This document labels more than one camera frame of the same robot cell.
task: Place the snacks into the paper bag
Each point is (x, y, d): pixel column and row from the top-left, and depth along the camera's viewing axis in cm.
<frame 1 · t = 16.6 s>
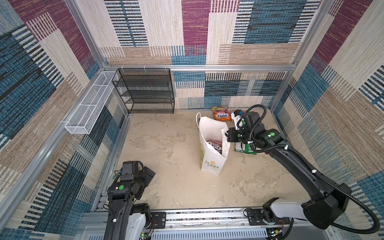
left hand: (149, 176, 76), fingers open
right hand: (226, 135, 76), fingers closed
white floral paper bag: (211, 160, 77), point 18 cm above the table
purple Fox's berries candy bag: (217, 144, 91), point 11 cm above the table
orange Fox's candy bag back: (221, 113, 117), point 3 cm above the table

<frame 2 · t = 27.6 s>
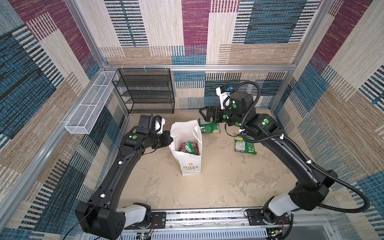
left hand: (173, 137, 74), fingers closed
right hand: (208, 112, 66), fingers open
white floral paper bag: (190, 131, 85), point 21 cm above the table
purple Fox's berries candy bag: (182, 147, 94), point 8 cm above the table
green yellow snack bag: (189, 148, 81), point 18 cm above the table
green snack bag barcode side: (209, 127, 108), point 4 cm above the table
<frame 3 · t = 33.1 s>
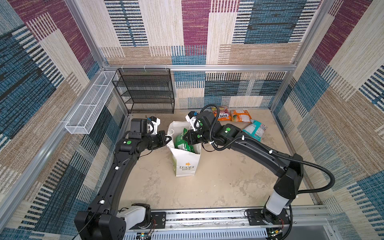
left hand: (171, 136, 74), fingers closed
right hand: (184, 140, 73), fingers closed
green snack bag barcode side: (181, 143, 76), point 24 cm above the table
orange snack bag: (240, 115, 114), point 4 cm above the table
teal white snack packet: (255, 130, 107), point 4 cm above the table
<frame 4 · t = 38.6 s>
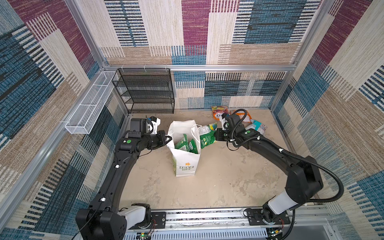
left hand: (172, 136, 74), fingers closed
right hand: (215, 135, 86), fingers closed
green snack bag near bag: (207, 139, 87), point 16 cm above the table
